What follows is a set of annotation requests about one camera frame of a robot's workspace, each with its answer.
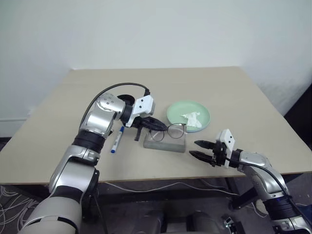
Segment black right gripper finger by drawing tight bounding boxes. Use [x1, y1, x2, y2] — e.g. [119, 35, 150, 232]
[194, 139, 215, 150]
[189, 151, 214, 165]

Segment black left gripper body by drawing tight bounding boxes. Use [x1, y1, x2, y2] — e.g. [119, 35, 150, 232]
[133, 112, 154, 130]

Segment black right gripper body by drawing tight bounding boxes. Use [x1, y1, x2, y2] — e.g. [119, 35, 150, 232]
[211, 140, 229, 168]

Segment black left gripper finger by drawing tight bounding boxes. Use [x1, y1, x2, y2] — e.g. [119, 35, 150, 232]
[146, 116, 169, 127]
[144, 121, 167, 131]

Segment dark thin-framed glasses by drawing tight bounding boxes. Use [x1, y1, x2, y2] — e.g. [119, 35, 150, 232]
[134, 123, 188, 142]

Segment translucent grey glasses case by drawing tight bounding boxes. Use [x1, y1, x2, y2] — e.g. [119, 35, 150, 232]
[143, 133, 187, 154]

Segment light blue plate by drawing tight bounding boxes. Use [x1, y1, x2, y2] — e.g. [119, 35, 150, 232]
[185, 125, 208, 134]

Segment mint green plate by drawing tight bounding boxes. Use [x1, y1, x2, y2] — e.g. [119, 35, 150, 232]
[166, 100, 212, 133]

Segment crumpled white tissue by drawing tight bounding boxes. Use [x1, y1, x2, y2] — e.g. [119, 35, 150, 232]
[179, 111, 203, 128]

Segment white marker with blue cap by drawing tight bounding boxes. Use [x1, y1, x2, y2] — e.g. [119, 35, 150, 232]
[109, 126, 125, 155]

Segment small black metal device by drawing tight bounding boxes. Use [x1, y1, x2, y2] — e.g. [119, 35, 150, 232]
[221, 214, 245, 234]

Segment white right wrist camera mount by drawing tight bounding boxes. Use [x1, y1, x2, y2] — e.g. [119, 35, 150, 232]
[215, 129, 237, 169]

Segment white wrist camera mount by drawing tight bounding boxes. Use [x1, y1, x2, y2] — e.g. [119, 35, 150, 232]
[125, 95, 156, 128]
[215, 129, 237, 169]

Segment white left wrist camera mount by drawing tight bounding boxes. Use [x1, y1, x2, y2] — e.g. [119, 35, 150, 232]
[125, 95, 156, 128]

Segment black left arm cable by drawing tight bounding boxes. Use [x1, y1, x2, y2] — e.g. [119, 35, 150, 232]
[80, 82, 151, 127]

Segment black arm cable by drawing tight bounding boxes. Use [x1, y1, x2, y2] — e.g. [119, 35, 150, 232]
[233, 157, 312, 221]
[80, 82, 151, 127]

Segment black table frame leg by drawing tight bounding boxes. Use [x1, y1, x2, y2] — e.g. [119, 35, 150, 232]
[224, 177, 259, 211]

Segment white cable under table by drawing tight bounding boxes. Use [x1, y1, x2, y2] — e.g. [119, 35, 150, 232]
[104, 181, 241, 197]

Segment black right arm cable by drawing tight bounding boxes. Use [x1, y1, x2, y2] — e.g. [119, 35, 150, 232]
[233, 157, 312, 221]

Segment black panel by wall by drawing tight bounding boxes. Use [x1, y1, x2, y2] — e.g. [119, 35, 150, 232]
[283, 82, 312, 138]

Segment tangled white floor cables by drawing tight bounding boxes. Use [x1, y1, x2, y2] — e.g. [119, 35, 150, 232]
[0, 184, 39, 229]

